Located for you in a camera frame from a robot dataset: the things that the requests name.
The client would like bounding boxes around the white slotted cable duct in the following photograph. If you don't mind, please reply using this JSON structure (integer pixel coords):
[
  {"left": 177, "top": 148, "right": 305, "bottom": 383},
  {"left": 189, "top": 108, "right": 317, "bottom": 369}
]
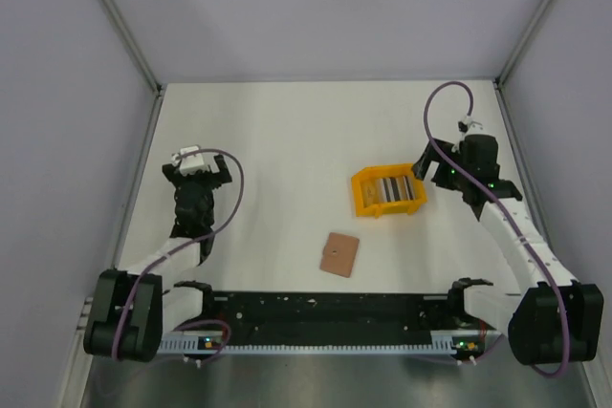
[{"left": 158, "top": 333, "right": 457, "bottom": 356}]

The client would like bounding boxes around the stack of striped cards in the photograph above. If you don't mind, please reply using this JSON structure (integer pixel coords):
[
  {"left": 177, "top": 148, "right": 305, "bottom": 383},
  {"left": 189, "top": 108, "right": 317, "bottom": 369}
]
[{"left": 362, "top": 176, "right": 416, "bottom": 206}]

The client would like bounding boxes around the tan leather card holder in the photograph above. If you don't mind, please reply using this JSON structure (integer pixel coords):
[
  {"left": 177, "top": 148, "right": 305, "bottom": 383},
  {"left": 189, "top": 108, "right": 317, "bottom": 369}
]
[{"left": 319, "top": 232, "right": 360, "bottom": 278}]

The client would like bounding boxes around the purple cable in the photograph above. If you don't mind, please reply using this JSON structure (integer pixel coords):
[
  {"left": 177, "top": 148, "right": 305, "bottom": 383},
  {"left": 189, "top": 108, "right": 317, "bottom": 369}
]
[
  {"left": 424, "top": 80, "right": 573, "bottom": 378},
  {"left": 111, "top": 148, "right": 248, "bottom": 361}
]

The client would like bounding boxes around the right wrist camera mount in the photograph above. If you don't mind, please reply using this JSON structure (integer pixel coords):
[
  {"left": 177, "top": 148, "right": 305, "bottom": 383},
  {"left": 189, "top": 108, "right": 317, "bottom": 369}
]
[{"left": 458, "top": 115, "right": 485, "bottom": 136}]

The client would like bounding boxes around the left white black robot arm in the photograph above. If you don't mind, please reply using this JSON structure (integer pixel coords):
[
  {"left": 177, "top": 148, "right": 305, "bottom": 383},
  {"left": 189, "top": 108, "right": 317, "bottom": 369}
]
[{"left": 83, "top": 145, "right": 234, "bottom": 362}]

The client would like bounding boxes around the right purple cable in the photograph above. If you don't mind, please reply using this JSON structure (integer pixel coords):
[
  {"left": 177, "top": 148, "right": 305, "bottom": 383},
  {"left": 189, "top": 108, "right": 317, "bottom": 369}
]
[{"left": 424, "top": 80, "right": 573, "bottom": 378}]

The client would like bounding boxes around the yellow plastic bin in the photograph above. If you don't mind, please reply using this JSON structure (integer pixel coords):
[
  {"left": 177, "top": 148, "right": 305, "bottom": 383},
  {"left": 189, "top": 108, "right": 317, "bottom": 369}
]
[{"left": 351, "top": 163, "right": 427, "bottom": 219}]

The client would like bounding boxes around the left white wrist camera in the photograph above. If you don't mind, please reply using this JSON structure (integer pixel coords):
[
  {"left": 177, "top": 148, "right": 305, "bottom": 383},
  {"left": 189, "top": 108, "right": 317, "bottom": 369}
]
[{"left": 171, "top": 145, "right": 211, "bottom": 177}]

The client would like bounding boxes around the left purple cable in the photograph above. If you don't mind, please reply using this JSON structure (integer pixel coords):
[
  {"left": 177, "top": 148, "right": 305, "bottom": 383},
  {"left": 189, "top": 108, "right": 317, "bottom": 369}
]
[{"left": 111, "top": 148, "right": 248, "bottom": 361}]

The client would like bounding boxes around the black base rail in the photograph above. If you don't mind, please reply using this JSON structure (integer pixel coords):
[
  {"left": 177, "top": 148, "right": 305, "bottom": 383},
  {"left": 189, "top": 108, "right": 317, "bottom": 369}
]
[{"left": 202, "top": 291, "right": 465, "bottom": 347}]

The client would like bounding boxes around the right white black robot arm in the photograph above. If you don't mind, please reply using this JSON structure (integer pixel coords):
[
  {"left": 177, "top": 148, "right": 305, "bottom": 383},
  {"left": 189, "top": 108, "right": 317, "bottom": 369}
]
[{"left": 412, "top": 134, "right": 604, "bottom": 366}]

